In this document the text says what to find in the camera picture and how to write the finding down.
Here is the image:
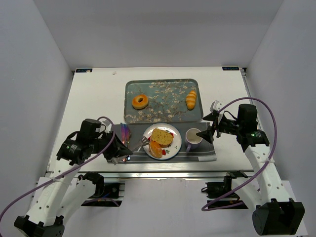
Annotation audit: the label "metal tongs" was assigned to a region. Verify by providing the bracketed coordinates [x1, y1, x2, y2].
[111, 136, 150, 165]

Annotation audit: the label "small round bun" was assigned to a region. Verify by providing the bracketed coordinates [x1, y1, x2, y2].
[149, 141, 162, 158]

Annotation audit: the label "sliced bread loaf piece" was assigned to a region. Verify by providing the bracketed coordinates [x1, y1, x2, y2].
[150, 128, 173, 148]

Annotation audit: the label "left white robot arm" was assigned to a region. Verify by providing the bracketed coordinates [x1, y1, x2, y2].
[14, 118, 132, 237]

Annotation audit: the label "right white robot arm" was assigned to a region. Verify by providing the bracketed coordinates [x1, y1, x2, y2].
[197, 101, 305, 236]

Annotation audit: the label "lavender mug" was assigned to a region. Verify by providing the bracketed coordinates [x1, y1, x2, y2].
[185, 128, 202, 153]

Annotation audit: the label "grey striped placemat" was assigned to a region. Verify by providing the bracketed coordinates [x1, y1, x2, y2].
[127, 122, 216, 163]

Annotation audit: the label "iridescent knife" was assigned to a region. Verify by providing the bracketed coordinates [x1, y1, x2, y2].
[120, 123, 130, 162]

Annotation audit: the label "croissant roll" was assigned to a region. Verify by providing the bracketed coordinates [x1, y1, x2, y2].
[185, 90, 197, 110]

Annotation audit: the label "white strawberry plate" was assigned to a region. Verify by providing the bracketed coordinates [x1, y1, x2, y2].
[143, 123, 182, 161]

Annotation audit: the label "glazed donut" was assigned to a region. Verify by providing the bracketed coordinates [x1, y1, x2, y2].
[132, 94, 149, 110]

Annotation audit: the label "floral teal tray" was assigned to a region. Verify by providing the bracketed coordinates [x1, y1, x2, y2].
[123, 79, 203, 124]

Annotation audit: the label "right blue table label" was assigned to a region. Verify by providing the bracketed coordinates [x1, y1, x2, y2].
[222, 66, 239, 71]

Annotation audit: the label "blue table label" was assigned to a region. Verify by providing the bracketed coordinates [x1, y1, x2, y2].
[222, 66, 239, 71]
[75, 68, 92, 73]

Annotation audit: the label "left blue table label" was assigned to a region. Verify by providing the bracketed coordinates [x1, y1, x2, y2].
[75, 68, 92, 73]

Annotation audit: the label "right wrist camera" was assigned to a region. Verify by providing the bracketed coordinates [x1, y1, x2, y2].
[210, 100, 222, 112]

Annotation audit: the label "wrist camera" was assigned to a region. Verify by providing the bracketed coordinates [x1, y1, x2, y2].
[100, 119, 112, 133]
[210, 100, 222, 112]

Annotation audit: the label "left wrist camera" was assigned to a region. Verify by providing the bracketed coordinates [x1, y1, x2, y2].
[100, 119, 112, 133]

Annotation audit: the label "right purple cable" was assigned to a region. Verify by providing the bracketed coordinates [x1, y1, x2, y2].
[201, 97, 278, 212]

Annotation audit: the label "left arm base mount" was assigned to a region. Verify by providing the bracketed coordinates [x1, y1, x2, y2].
[79, 172, 123, 207]

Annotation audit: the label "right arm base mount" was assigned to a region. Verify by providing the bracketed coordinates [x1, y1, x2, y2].
[201, 171, 259, 212]

